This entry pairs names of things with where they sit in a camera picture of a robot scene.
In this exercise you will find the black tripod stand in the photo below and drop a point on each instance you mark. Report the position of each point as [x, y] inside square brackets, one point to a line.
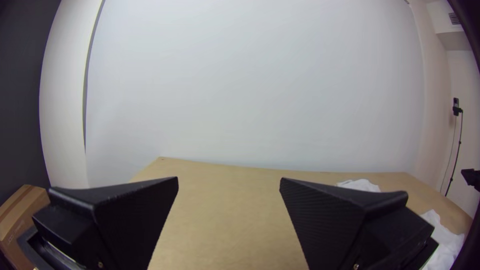
[456, 108]

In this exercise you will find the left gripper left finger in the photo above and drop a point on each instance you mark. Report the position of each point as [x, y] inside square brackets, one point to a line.
[123, 213]

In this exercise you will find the white t-shirt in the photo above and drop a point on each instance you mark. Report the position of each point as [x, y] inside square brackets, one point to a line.
[446, 240]

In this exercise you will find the large cardboard box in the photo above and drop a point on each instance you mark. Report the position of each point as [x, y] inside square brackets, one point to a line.
[18, 210]

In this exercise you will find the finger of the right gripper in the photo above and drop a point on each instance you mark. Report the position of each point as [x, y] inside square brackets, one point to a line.
[473, 176]

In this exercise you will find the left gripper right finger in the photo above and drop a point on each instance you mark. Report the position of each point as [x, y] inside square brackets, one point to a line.
[337, 225]

